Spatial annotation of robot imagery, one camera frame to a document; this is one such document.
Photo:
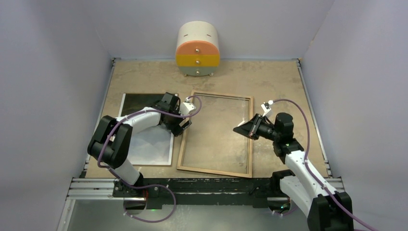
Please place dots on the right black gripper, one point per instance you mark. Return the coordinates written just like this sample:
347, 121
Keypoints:
250, 128

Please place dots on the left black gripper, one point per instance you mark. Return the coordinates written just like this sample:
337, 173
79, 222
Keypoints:
175, 129

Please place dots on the black wooden picture frame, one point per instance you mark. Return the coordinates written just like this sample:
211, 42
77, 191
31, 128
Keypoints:
209, 145

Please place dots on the glossy photo print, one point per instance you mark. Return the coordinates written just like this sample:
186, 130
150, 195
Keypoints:
152, 146

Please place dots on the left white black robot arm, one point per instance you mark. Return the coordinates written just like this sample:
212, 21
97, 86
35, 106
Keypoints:
111, 139

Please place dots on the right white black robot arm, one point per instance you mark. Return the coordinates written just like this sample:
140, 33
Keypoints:
323, 205

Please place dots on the round three-drawer mini cabinet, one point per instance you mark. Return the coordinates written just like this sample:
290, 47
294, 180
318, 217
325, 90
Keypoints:
197, 50

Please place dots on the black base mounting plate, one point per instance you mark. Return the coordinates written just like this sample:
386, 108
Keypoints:
255, 192

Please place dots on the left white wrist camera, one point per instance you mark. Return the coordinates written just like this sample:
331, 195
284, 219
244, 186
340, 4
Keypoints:
187, 108

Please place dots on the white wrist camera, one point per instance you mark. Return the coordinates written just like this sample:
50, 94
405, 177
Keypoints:
267, 108
187, 108

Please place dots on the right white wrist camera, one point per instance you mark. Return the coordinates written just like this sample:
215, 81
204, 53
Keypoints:
267, 108

